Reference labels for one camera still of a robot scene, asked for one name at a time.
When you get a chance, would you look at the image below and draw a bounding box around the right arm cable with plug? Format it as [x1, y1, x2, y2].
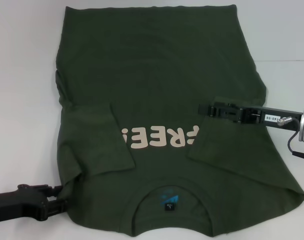
[277, 116, 304, 162]

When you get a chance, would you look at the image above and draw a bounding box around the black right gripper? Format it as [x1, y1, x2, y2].
[197, 100, 304, 131]

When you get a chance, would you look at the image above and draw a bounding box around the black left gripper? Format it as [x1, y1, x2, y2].
[0, 183, 69, 222]

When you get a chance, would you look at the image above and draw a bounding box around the dark green FREE t-shirt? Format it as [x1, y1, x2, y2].
[54, 4, 304, 237]

